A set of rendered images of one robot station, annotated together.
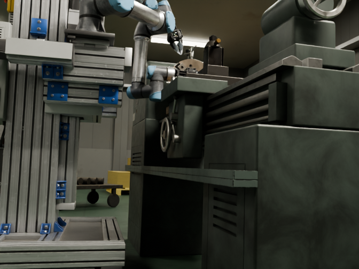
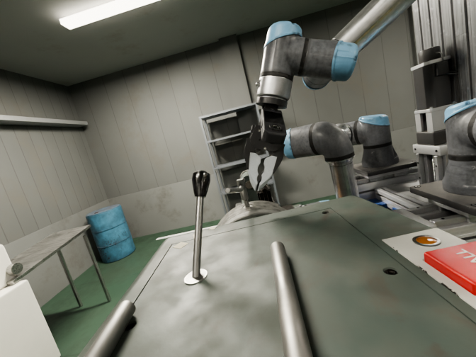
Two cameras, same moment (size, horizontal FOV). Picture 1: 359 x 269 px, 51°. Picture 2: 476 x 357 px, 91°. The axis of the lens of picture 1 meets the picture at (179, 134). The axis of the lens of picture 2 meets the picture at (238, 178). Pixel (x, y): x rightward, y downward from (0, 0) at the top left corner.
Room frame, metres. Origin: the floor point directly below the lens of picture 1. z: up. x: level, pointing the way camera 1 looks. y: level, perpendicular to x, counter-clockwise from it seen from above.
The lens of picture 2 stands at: (2.98, 0.14, 1.44)
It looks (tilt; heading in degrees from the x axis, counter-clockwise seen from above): 10 degrees down; 198
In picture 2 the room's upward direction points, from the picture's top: 14 degrees counter-clockwise
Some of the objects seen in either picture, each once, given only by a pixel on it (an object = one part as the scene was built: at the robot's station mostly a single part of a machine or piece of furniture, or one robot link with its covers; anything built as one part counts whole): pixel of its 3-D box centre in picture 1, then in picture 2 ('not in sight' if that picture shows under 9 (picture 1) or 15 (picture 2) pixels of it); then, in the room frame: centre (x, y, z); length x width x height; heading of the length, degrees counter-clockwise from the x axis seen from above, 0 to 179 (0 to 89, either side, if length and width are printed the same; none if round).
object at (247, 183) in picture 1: (205, 173); not in sight; (2.01, -0.15, 0.53); 2.10 x 0.60 x 0.02; 15
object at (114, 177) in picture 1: (131, 175); not in sight; (7.51, 0.94, 0.35); 1.19 x 0.88 x 0.70; 14
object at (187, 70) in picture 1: (185, 75); not in sight; (2.07, -0.02, 1.08); 0.12 x 0.09 x 0.08; 105
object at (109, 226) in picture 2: not in sight; (111, 231); (0.08, -3.26, 0.42); 0.55 x 0.55 x 0.85
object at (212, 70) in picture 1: (210, 76); not in sight; (1.75, -0.14, 1.00); 0.20 x 0.10 x 0.05; 15
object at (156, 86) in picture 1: (153, 91); not in sight; (2.05, 0.15, 0.97); 0.11 x 0.08 x 0.11; 61
